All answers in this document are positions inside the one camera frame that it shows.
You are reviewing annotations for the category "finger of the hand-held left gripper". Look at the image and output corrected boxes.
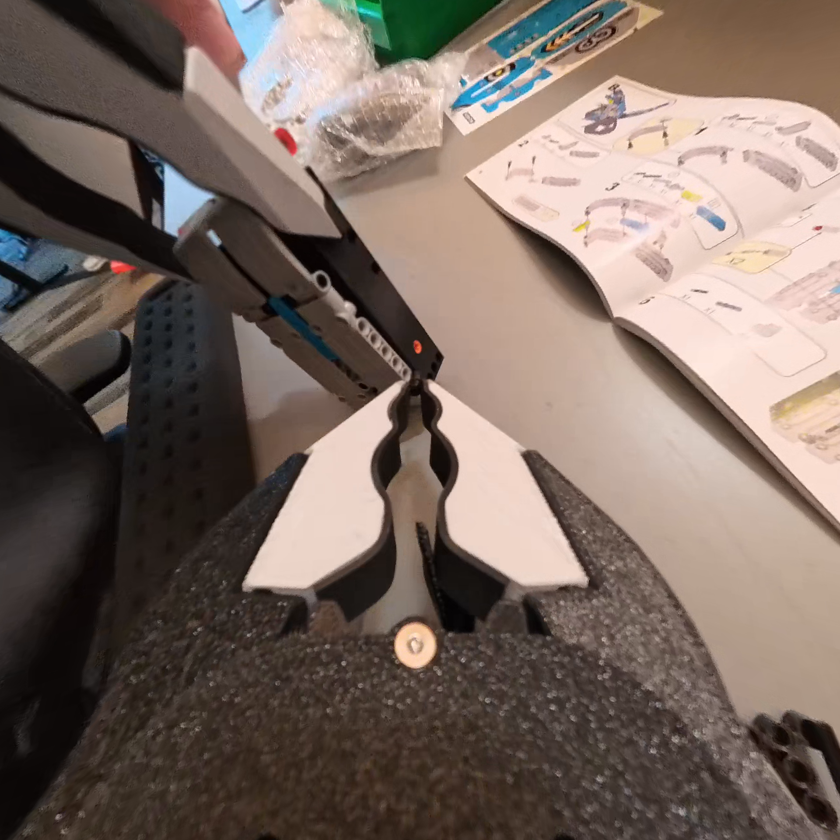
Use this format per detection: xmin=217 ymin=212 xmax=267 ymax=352
xmin=0 ymin=128 xmax=193 ymax=282
xmin=0 ymin=51 xmax=343 ymax=237

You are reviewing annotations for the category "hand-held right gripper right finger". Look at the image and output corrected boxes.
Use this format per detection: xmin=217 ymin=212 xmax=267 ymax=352
xmin=424 ymin=379 xmax=590 ymax=619

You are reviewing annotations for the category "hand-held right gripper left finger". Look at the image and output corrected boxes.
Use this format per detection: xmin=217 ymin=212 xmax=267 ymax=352
xmin=241 ymin=381 xmax=405 ymax=622

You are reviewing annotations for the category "grey brick robot chassis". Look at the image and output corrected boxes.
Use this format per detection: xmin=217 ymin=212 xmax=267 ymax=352
xmin=174 ymin=128 xmax=446 ymax=411

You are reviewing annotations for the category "grey desk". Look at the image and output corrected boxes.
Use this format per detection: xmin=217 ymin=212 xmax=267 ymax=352
xmin=233 ymin=0 xmax=840 ymax=729

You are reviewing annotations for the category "black perforated chair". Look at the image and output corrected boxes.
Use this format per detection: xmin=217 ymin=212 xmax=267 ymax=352
xmin=115 ymin=281 xmax=256 ymax=631

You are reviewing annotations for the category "green plastic bin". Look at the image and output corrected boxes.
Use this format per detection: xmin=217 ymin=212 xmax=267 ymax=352
xmin=354 ymin=0 xmax=506 ymax=63

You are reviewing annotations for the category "blue sticker sheet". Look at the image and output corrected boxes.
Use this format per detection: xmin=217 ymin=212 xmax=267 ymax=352
xmin=445 ymin=0 xmax=664 ymax=137

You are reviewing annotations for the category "open instruction booklet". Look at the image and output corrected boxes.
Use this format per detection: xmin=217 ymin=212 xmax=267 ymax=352
xmin=465 ymin=75 xmax=840 ymax=532

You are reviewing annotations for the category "pile of brick pieces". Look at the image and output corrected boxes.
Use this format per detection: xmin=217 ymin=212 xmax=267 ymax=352
xmin=748 ymin=712 xmax=840 ymax=831

